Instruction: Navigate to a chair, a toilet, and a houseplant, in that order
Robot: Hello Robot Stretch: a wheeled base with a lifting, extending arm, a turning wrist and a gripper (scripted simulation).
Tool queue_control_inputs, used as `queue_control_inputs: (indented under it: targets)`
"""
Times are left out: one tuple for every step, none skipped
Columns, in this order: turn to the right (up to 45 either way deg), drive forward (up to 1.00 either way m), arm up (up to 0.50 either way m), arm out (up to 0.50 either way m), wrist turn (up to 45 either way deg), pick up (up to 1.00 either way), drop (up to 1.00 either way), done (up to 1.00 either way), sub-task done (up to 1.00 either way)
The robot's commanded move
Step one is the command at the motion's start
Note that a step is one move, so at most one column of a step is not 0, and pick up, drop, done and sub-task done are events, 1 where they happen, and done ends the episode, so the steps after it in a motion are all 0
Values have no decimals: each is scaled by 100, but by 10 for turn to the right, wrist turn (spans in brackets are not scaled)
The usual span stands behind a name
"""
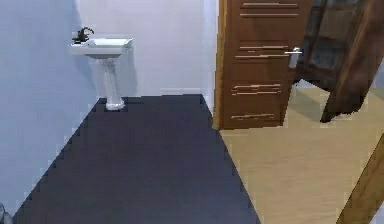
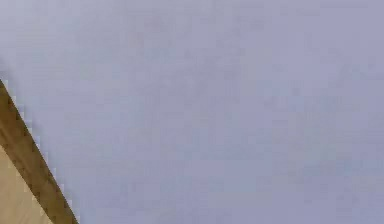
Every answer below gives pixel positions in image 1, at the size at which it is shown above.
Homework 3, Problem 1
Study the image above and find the brown wooden room door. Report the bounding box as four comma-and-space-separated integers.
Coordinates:
222, 0, 314, 130

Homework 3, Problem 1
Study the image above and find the black sink faucet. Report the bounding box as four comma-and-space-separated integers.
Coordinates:
71, 26, 95, 45

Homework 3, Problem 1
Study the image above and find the dark brown glass-front cabinet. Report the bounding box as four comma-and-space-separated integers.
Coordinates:
294, 0, 384, 124

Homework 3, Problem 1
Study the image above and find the white pedestal sink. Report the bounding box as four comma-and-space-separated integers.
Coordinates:
69, 37, 134, 112

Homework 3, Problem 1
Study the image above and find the silver door handle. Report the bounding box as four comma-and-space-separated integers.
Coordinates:
283, 47, 304, 70

